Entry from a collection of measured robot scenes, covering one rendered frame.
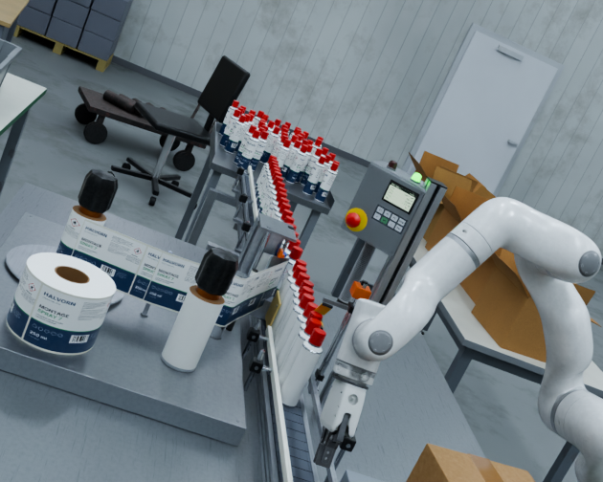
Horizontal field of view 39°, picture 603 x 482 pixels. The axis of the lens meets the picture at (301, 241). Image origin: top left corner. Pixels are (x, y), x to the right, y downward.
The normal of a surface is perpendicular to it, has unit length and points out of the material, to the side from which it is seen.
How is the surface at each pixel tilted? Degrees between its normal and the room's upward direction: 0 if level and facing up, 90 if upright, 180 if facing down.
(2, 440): 0
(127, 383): 0
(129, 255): 90
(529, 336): 91
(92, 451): 0
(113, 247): 90
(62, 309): 90
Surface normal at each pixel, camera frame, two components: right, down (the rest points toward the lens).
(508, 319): -0.90, -0.32
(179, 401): 0.40, -0.87
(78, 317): 0.46, 0.44
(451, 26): 0.10, 0.33
